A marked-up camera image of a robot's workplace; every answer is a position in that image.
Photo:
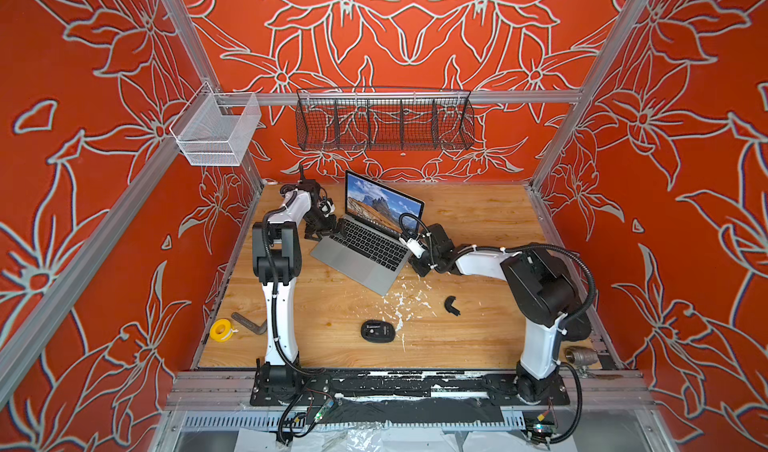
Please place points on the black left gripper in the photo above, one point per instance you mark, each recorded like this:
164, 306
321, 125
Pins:
327, 229

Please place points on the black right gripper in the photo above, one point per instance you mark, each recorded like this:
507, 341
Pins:
423, 269

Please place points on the black mouse battery cover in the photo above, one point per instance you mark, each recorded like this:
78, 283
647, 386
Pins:
450, 307

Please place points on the black wireless mouse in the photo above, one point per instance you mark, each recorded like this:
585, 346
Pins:
378, 331

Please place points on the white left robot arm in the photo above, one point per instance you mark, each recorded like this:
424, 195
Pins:
278, 260

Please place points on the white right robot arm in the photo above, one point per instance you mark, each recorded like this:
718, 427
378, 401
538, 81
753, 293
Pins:
552, 287

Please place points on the silver open laptop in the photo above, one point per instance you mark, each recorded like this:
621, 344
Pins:
366, 244

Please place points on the grey metal hex key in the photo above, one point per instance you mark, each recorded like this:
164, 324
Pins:
257, 329

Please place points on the yellow tape roll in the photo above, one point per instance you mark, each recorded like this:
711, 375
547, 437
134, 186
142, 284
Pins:
222, 330

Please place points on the black wire basket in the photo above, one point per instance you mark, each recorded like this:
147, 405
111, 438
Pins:
380, 118

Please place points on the white wire basket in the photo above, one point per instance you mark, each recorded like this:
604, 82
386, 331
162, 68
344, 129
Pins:
216, 129

